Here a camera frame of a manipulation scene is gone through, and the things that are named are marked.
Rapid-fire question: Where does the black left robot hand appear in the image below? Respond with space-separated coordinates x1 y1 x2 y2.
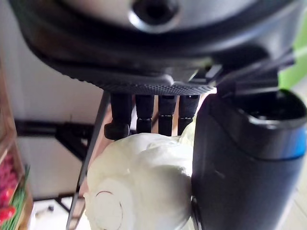
7 0 307 230

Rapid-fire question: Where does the pale white cabbage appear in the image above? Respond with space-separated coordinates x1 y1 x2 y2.
83 116 197 230

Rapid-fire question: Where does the pink red vegetable pile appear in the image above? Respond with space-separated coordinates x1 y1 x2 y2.
0 153 19 207

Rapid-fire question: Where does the grey metal rack leg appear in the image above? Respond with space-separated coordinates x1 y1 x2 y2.
65 91 111 230

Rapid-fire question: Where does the wooden produce crate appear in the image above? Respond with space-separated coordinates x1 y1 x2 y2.
0 59 34 230

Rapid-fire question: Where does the green chives bunch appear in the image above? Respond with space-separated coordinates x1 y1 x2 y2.
0 165 31 230

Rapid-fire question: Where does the red tomato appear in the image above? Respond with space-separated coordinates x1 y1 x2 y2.
0 206 17 219

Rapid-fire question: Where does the black metal stand frame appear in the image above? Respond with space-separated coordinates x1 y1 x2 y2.
14 119 99 214

